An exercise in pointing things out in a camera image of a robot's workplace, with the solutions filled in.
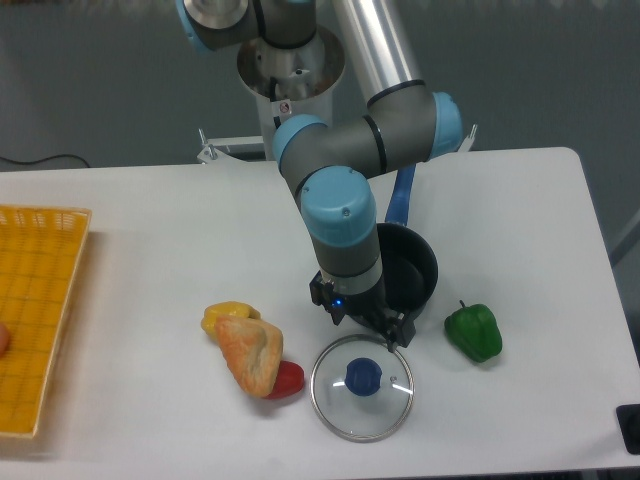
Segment black pot with blue handle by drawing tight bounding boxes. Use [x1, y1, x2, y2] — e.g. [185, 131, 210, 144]
[344, 162, 440, 332]

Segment red bell pepper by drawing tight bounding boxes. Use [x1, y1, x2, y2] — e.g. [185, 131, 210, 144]
[266, 360, 305, 400]

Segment triangle bread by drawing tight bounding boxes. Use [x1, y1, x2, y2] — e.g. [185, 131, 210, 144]
[214, 315, 284, 398]

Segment yellow woven basket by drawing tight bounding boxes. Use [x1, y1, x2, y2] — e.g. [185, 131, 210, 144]
[1, 204, 92, 438]

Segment yellow bell pepper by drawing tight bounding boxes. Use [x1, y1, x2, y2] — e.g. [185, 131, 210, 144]
[201, 301, 262, 343]

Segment black cable on floor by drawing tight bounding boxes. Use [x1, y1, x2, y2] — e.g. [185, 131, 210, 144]
[0, 154, 92, 169]

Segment green bell pepper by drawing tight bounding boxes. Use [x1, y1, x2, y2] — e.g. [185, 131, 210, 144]
[444, 300, 503, 363]

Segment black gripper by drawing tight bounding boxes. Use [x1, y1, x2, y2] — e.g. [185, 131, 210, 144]
[310, 272, 417, 352]

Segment glass lid with blue knob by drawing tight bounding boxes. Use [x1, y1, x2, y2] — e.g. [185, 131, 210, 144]
[310, 334, 415, 443]

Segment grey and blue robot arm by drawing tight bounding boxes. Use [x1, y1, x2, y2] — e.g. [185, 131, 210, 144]
[176, 1, 463, 349]

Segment black device at table edge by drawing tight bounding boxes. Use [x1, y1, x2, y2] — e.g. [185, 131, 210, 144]
[616, 404, 640, 455]

